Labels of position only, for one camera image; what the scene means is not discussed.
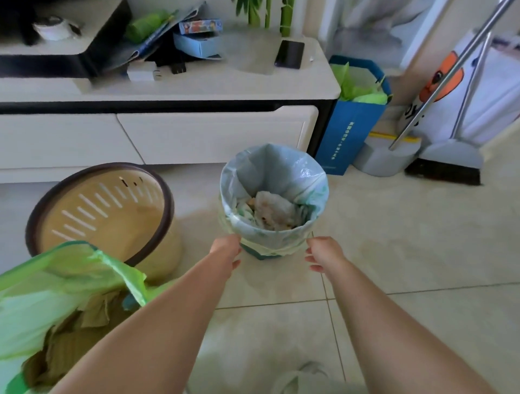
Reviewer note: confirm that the person's left hand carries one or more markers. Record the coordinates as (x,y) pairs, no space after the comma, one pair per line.
(225,249)

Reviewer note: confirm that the person's right hand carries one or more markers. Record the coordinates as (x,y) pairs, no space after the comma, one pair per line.
(327,253)

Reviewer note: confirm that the teal plastic waste bin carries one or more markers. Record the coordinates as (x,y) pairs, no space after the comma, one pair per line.
(256,252)

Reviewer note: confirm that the white trash bag green print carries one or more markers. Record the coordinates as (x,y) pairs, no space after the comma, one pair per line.
(280,166)

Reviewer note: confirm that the beige slotted waste basket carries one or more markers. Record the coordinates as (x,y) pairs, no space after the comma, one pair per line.
(109,215)

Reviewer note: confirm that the person's left forearm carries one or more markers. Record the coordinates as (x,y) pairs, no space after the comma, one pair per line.
(162,333)

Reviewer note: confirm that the person's right forearm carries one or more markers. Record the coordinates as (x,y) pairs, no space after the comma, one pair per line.
(390,337)

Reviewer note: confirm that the blue paper bag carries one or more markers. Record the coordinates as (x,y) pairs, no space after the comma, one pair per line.
(345,134)

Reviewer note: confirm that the green bag roll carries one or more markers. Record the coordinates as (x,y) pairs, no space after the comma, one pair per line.
(144,27)

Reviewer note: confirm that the crumpled paper waste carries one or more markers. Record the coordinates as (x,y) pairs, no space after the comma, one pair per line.
(276,209)

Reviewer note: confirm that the white cabinet drawer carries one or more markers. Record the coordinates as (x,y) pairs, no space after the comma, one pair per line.
(61,140)
(211,136)

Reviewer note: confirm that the white TV cabinet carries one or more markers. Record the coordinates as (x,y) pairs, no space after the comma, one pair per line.
(203,87)

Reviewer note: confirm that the green tissue paper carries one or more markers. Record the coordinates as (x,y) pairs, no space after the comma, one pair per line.
(353,91)

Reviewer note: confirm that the brown cardboard scraps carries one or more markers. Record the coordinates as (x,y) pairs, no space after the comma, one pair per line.
(69,345)

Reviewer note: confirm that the black plug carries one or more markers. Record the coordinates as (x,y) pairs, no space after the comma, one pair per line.
(178,68)

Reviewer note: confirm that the translucent plastic sheet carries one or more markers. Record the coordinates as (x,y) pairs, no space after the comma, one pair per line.
(252,54)

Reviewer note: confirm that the white charger adapter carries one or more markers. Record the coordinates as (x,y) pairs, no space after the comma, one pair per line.
(140,71)

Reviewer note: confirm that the black phone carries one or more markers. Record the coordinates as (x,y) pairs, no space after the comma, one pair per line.
(289,54)

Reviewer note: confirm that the light blue box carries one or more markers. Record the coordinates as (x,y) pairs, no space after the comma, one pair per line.
(195,45)

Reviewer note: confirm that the blue booklet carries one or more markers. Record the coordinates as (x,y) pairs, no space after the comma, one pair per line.
(150,46)

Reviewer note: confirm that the white swan print door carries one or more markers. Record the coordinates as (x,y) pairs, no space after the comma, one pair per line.
(365,36)

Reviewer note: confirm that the colourful small box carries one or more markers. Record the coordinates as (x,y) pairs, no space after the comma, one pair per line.
(201,27)

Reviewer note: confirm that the white cartoon laundry basket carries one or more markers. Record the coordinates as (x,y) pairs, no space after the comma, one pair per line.
(495,93)

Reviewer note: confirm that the white black-edged riser shelf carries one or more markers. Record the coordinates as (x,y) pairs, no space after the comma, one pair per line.
(81,40)

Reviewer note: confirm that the green bamboo wall decal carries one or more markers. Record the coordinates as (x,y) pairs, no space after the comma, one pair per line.
(286,16)

